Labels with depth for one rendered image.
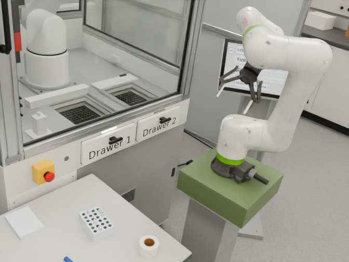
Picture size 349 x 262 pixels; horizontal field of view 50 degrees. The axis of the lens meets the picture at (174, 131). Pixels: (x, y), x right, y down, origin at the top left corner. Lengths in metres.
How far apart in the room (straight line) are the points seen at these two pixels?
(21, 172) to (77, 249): 0.36
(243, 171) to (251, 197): 0.11
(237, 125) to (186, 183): 0.33
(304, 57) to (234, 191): 0.60
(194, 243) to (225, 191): 0.43
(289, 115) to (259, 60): 0.29
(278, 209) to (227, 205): 1.45
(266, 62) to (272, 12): 1.67
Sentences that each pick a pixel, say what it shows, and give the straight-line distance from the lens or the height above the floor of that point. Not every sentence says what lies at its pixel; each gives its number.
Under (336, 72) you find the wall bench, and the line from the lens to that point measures 4.15.
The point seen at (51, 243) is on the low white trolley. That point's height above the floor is 0.76.
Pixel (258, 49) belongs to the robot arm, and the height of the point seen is 1.45.
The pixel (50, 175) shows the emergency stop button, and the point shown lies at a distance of 1.46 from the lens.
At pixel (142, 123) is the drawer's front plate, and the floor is 0.91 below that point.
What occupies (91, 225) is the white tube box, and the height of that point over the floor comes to 0.80.
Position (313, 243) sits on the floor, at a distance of 2.79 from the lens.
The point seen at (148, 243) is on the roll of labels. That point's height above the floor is 0.78.
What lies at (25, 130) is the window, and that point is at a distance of 1.42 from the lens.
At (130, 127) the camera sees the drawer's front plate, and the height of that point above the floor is 0.92.
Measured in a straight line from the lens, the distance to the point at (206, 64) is 3.25.
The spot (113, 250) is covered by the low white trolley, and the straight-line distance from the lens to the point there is 1.36.
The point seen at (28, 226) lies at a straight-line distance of 1.44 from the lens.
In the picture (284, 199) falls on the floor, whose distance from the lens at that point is 3.05.
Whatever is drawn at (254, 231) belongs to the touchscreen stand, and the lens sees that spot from 2.64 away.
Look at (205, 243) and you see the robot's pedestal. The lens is 1.81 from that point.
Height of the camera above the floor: 1.79
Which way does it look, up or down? 30 degrees down
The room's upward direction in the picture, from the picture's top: 9 degrees clockwise
